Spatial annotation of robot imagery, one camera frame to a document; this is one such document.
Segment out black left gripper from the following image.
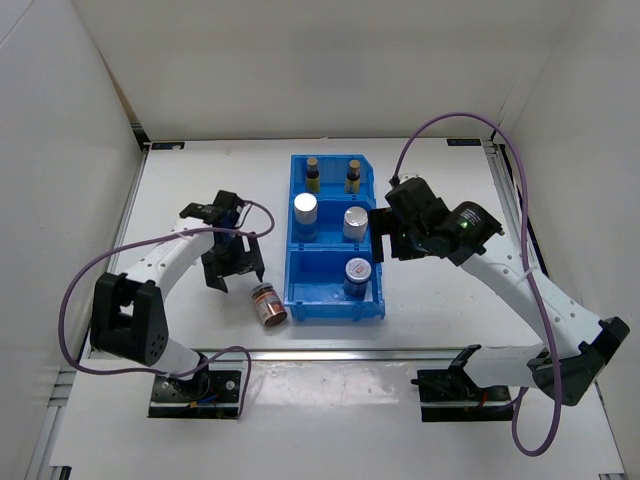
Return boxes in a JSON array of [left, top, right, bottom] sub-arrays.
[[201, 231, 263, 292]]

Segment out blue-label silver-lid shaker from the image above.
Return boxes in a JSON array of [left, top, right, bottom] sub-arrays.
[[293, 193, 318, 243], [343, 206, 368, 243]]

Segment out yellow-label small brown bottle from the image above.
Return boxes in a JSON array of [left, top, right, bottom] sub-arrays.
[[305, 157, 321, 194], [344, 159, 361, 194]]

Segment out white-lid spice jar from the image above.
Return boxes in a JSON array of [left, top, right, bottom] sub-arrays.
[[343, 257, 372, 299], [251, 283, 288, 328]]

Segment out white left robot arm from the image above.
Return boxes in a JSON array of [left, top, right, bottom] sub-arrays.
[[90, 190, 265, 400]]

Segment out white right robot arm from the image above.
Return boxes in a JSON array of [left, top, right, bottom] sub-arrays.
[[369, 176, 630, 406]]

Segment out blue three-compartment plastic bin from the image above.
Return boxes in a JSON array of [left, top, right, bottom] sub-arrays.
[[284, 154, 385, 322]]

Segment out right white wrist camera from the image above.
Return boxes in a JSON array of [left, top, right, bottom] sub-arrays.
[[399, 173, 419, 183]]

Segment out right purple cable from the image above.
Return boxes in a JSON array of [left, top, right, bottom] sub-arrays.
[[388, 112, 562, 457]]

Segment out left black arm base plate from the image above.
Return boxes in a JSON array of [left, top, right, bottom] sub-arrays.
[[147, 367, 244, 420]]

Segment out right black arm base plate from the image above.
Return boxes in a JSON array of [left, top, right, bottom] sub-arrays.
[[411, 352, 514, 423]]

